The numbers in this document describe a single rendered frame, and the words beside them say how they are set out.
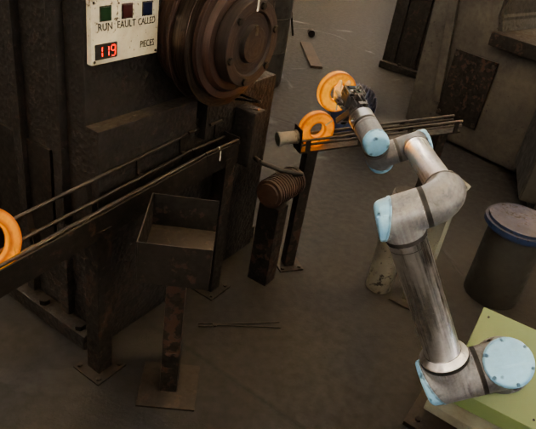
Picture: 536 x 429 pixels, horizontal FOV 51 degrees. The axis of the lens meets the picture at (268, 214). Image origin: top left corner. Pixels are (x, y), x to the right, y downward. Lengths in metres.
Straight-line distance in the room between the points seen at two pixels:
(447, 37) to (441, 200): 3.01
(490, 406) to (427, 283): 0.63
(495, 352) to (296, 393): 0.73
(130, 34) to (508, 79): 3.03
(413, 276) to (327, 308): 0.96
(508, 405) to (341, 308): 0.81
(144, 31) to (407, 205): 0.93
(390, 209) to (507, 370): 0.64
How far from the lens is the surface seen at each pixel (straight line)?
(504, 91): 4.32
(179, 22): 1.80
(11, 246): 1.64
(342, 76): 2.24
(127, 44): 1.79
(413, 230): 1.56
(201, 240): 1.76
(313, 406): 2.15
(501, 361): 1.88
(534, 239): 2.70
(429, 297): 1.69
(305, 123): 2.36
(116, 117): 1.87
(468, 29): 4.43
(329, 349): 2.36
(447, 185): 1.58
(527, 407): 2.16
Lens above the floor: 1.61
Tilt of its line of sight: 31 degrees down
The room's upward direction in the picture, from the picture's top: 10 degrees clockwise
